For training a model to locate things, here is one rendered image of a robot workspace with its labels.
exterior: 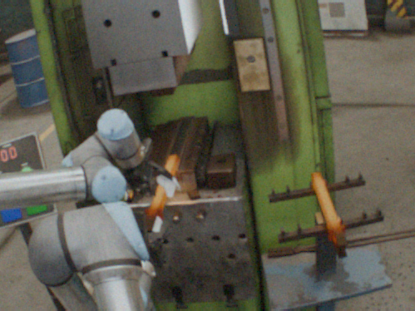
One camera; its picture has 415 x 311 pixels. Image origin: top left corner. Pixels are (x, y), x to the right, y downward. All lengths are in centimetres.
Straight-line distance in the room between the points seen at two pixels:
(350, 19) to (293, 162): 514
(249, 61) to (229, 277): 73
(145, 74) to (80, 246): 78
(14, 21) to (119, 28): 810
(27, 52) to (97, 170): 510
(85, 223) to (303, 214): 115
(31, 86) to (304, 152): 479
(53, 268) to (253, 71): 97
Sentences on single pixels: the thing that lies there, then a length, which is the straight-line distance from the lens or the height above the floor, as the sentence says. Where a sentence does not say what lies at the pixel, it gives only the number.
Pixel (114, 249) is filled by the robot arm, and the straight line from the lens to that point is 89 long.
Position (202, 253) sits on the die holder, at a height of 71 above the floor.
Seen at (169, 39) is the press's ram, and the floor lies 142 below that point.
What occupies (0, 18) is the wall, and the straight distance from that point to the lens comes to 983.
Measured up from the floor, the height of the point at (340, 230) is 96.
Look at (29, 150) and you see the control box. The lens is 173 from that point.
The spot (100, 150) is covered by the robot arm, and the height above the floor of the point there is 130.
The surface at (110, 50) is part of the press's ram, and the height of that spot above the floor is 142.
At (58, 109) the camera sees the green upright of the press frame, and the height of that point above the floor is 121.
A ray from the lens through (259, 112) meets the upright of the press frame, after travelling 172.
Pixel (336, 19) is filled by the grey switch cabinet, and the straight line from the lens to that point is 684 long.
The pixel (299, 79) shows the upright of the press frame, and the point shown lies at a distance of 169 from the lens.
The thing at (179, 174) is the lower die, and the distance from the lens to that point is 168.
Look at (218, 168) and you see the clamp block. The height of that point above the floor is 98.
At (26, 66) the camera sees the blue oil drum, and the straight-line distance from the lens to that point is 617.
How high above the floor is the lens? 176
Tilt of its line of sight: 26 degrees down
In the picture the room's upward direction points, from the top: 10 degrees counter-clockwise
